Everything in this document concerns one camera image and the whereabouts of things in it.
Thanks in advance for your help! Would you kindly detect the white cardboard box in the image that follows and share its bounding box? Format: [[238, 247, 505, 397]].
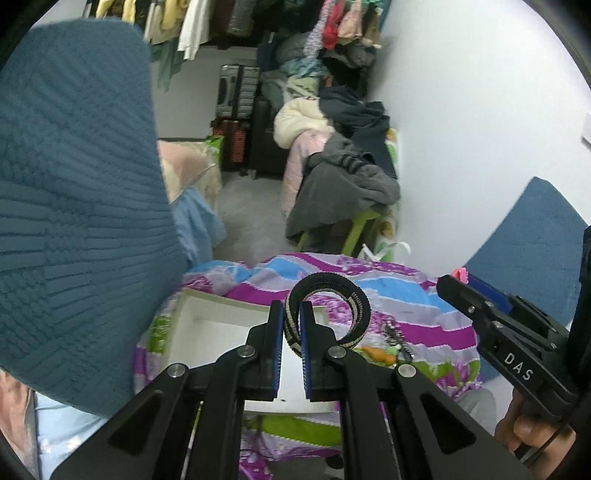
[[161, 289, 335, 415]]

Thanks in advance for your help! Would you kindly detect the black beaded bangle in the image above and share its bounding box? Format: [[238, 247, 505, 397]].
[[283, 272, 372, 357]]

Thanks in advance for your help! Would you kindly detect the pink hair clip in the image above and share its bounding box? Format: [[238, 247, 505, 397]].
[[452, 267, 469, 284]]

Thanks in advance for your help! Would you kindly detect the orange gourd pendant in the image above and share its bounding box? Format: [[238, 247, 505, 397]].
[[362, 346, 398, 367]]

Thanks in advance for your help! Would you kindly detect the person's right hand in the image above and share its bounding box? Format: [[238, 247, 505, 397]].
[[494, 390, 576, 478]]

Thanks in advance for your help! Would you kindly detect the green plastic stool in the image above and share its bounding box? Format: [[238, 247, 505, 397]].
[[294, 208, 385, 257]]

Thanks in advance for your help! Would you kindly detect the dark grey fleece garment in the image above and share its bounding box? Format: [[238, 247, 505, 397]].
[[286, 133, 401, 238]]

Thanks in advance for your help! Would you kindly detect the navy dark garment pile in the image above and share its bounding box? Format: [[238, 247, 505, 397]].
[[320, 85, 397, 179]]

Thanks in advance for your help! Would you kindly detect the pink pillow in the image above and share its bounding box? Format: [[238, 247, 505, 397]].
[[157, 140, 221, 207]]

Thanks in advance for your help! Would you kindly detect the cream fluffy blanket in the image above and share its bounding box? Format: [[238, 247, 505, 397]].
[[273, 98, 335, 150]]

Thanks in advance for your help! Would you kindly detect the black grey suitcase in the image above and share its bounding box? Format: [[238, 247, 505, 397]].
[[215, 64, 259, 120]]

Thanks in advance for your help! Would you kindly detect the white hanging shirt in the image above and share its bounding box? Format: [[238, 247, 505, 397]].
[[177, 0, 212, 61]]

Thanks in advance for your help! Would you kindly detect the yellow hanging jacket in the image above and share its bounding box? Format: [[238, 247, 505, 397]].
[[90, 0, 188, 32]]

